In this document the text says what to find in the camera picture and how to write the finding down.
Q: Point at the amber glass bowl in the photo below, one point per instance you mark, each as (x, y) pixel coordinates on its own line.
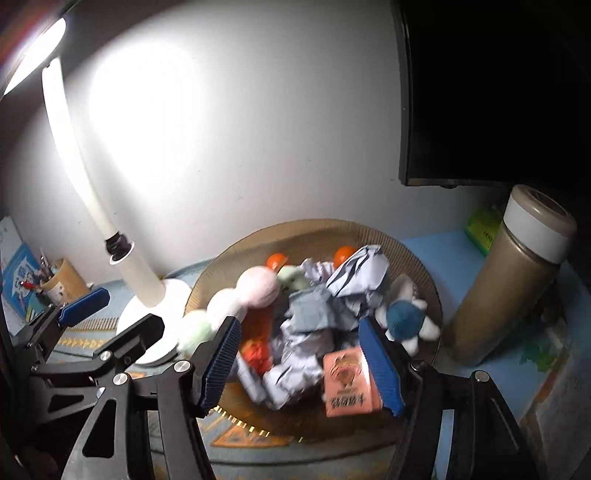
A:
(300, 230)

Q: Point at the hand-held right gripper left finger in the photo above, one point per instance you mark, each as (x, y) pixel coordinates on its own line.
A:
(224, 364)

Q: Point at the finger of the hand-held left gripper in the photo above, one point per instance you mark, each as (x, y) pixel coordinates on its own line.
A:
(138, 334)
(85, 302)

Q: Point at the cardboard pen holder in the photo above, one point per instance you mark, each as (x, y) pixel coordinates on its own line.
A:
(69, 277)

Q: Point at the bunch of dark pens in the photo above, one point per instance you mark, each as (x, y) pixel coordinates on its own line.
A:
(45, 265)

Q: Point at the blue book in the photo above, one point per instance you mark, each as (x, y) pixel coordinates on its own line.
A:
(18, 272)

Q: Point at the plain dango plush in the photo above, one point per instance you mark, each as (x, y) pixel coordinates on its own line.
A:
(256, 286)

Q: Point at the green packet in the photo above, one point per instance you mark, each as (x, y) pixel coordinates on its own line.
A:
(482, 226)

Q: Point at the black monitor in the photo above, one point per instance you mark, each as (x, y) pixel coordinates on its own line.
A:
(498, 92)

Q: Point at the white desk lamp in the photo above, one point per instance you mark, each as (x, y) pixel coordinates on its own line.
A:
(138, 272)

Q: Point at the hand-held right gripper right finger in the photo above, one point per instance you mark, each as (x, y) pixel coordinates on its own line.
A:
(381, 364)

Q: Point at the red orange snack bag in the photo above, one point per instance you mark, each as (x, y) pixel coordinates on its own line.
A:
(256, 355)

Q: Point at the pink box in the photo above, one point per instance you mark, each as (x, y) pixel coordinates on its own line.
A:
(348, 378)

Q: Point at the white and blue plush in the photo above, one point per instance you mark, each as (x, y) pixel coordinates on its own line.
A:
(406, 314)

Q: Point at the dango plush with faces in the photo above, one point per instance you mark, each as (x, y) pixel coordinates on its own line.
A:
(291, 277)

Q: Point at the gold thermos bottle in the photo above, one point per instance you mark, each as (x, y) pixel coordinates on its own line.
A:
(498, 286)

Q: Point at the mandarin orange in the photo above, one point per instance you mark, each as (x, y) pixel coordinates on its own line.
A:
(277, 261)
(344, 254)

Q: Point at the patterned table mat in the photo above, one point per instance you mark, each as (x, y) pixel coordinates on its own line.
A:
(83, 342)

